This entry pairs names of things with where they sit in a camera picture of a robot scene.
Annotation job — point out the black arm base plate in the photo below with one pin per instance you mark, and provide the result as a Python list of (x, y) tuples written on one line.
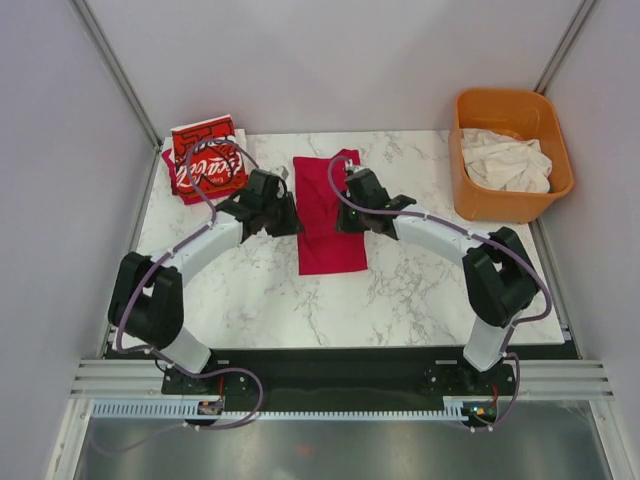
[(246, 361)]

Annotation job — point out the left aluminium corner post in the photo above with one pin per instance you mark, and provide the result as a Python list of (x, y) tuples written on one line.
[(114, 67)]

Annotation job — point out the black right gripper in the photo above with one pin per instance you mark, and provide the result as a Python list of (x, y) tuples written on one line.
[(343, 222)]

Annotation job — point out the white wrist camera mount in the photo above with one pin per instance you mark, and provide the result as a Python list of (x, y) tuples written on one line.
[(352, 165)]

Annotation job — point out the white slotted cable duct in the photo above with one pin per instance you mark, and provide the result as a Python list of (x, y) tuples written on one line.
[(194, 410)]

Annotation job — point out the right aluminium corner post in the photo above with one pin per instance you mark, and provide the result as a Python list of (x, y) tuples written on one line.
[(568, 40)]

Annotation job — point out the aluminium frame rail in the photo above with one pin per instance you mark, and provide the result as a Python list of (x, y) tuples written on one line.
[(532, 379)]

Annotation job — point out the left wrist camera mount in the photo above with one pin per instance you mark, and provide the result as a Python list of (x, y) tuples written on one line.
[(282, 172)]

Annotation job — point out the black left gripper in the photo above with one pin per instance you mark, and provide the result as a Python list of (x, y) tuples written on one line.
[(291, 225)]

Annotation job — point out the red Coca-Cola folded shirt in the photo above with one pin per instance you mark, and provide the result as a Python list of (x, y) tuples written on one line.
[(195, 138)]

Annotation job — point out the crimson red t-shirt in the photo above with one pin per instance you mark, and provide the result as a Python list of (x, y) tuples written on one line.
[(322, 249)]

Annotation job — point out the white crumpled cloth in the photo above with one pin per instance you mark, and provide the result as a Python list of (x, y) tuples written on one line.
[(503, 163)]

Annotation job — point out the orange plastic basket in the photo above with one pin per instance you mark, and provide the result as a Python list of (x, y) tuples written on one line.
[(521, 114)]

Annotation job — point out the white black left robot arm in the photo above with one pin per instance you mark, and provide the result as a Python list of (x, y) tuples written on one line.
[(147, 307)]

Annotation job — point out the aluminium corner post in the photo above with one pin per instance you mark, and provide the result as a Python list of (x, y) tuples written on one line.
[(114, 67), (568, 40)]

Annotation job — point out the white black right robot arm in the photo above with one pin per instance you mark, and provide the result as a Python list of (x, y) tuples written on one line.
[(500, 279)]

